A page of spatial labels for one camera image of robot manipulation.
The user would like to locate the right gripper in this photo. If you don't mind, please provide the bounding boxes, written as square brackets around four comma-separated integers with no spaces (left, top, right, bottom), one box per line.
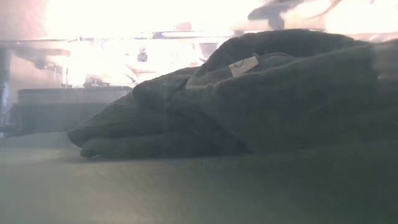
[247,0,308,30]

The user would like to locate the dark green garment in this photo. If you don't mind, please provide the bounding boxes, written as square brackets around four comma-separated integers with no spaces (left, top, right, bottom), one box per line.
[67,29,398,158]

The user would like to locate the small dark round object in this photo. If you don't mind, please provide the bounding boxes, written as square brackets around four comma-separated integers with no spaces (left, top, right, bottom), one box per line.
[137,46,149,63]

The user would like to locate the clear plastic storage tub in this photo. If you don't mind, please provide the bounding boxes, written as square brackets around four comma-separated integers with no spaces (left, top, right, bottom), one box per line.
[0,0,398,224]

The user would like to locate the navy blue plastic bin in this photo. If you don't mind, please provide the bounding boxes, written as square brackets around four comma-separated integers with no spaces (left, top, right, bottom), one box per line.
[17,86,134,135]

